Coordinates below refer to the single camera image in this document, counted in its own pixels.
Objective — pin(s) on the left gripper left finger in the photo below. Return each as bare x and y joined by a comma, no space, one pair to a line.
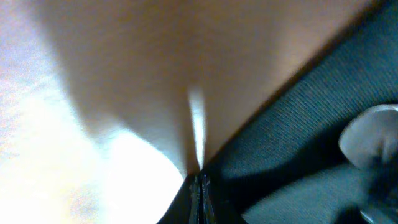
185,207

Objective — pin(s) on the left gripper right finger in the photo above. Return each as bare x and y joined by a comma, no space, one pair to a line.
216,207

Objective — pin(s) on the black t-shirt with logo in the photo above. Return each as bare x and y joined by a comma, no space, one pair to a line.
285,166

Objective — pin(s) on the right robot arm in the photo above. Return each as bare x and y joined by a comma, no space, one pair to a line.
369,142

